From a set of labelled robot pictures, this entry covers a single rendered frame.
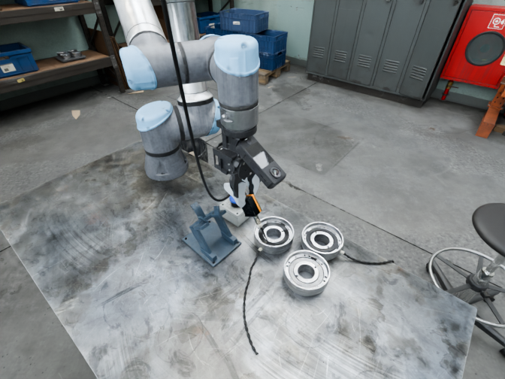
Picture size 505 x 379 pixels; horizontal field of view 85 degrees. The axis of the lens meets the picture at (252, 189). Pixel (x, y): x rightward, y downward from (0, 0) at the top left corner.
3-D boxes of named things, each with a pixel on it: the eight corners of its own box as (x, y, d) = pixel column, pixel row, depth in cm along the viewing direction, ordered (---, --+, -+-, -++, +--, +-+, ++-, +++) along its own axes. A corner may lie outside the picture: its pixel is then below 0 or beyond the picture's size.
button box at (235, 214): (253, 213, 82) (254, 201, 79) (237, 227, 78) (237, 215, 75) (234, 201, 86) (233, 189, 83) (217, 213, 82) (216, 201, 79)
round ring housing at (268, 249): (269, 220, 80) (270, 210, 78) (300, 238, 75) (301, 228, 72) (246, 242, 74) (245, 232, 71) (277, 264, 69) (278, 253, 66)
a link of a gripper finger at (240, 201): (228, 198, 70) (230, 167, 65) (246, 209, 67) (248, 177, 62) (219, 203, 68) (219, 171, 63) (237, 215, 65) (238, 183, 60)
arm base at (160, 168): (137, 169, 99) (129, 145, 93) (171, 152, 108) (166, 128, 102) (162, 186, 92) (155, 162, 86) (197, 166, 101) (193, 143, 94)
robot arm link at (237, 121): (266, 102, 53) (236, 116, 48) (265, 124, 56) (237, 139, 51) (238, 92, 57) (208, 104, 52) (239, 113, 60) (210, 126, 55)
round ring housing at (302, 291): (316, 307, 60) (319, 298, 58) (274, 283, 65) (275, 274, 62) (334, 273, 67) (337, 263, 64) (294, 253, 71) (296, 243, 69)
